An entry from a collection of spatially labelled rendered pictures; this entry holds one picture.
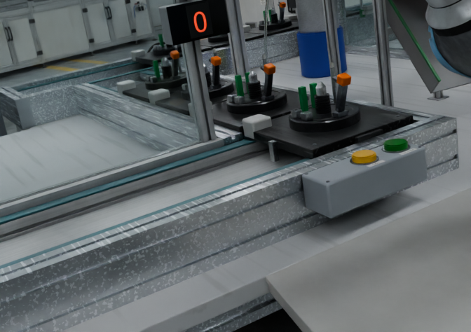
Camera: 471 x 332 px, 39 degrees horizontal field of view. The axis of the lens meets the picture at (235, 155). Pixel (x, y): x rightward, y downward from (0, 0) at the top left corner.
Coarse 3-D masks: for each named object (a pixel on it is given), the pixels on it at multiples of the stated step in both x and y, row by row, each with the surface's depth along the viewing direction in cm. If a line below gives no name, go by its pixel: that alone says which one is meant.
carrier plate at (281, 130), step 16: (368, 112) 132; (384, 112) 130; (272, 128) 132; (288, 128) 130; (352, 128) 123; (368, 128) 122; (384, 128) 123; (288, 144) 122; (304, 144) 119; (320, 144) 117; (336, 144) 118; (352, 144) 120
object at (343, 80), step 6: (336, 78) 123; (342, 78) 120; (348, 78) 120; (342, 84) 121; (348, 84) 121; (342, 90) 122; (342, 96) 123; (336, 102) 124; (342, 102) 124; (336, 108) 125; (342, 108) 124
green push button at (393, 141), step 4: (388, 140) 113; (392, 140) 113; (396, 140) 112; (400, 140) 112; (404, 140) 112; (384, 144) 112; (388, 144) 111; (392, 144) 111; (396, 144) 110; (400, 144) 110; (404, 144) 110; (384, 148) 112; (388, 148) 111; (392, 148) 110; (396, 148) 110; (400, 148) 110; (404, 148) 110
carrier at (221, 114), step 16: (240, 80) 153; (256, 80) 150; (240, 96) 148; (256, 96) 150; (272, 96) 146; (288, 96) 156; (224, 112) 150; (240, 112) 147; (256, 112) 145; (272, 112) 144; (288, 112) 142; (240, 128) 137
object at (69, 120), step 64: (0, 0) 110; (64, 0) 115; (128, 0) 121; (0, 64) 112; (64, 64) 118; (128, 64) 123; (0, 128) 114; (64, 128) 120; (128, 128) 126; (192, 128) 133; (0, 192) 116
